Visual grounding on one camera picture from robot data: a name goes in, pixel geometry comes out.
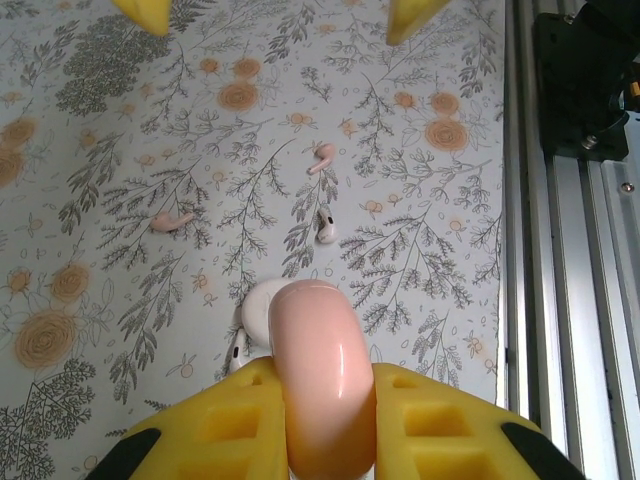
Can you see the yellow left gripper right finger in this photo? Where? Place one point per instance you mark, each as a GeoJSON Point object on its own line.
{"type": "Point", "coordinates": [390, 425]}

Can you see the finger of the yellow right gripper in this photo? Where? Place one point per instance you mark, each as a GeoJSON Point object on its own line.
{"type": "Point", "coordinates": [412, 17]}
{"type": "Point", "coordinates": [147, 15]}

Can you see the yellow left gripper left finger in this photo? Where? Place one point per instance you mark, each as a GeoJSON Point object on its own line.
{"type": "Point", "coordinates": [260, 395]}

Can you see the pink earbud charging case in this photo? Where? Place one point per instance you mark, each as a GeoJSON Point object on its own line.
{"type": "Point", "coordinates": [320, 375]}

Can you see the small white round cap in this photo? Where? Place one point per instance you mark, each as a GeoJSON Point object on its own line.
{"type": "Point", "coordinates": [257, 312]}

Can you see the floral patterned table sheet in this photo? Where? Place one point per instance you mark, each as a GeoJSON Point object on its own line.
{"type": "Point", "coordinates": [425, 250]}

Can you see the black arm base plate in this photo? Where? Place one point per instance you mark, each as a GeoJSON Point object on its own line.
{"type": "Point", "coordinates": [575, 75]}

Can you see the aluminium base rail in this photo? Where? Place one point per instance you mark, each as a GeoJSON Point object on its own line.
{"type": "Point", "coordinates": [550, 300]}

